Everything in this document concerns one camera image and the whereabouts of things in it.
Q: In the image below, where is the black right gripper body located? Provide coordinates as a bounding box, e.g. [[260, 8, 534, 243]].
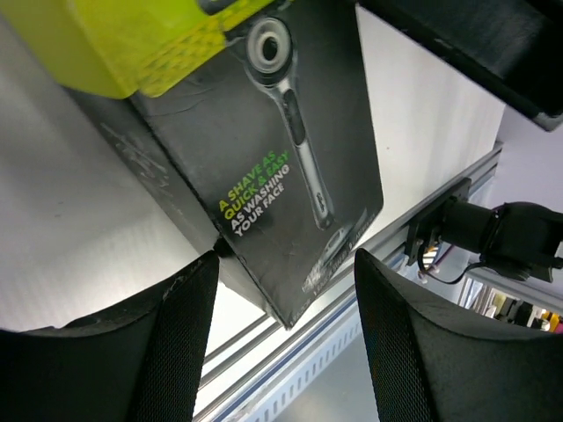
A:
[[360, 0, 562, 132]]

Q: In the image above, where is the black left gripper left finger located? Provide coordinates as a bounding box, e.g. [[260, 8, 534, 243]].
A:
[[1, 252, 219, 421]]

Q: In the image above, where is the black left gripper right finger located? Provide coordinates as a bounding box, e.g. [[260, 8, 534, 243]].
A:
[[354, 249, 562, 421]]

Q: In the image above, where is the aluminium front rail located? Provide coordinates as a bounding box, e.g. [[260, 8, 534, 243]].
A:
[[194, 143, 501, 421]]

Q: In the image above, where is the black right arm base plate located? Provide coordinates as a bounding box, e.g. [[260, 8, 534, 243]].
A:
[[405, 178, 472, 285]]

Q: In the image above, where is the white slotted cable duct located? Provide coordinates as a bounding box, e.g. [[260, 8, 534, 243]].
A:
[[225, 320, 361, 422]]

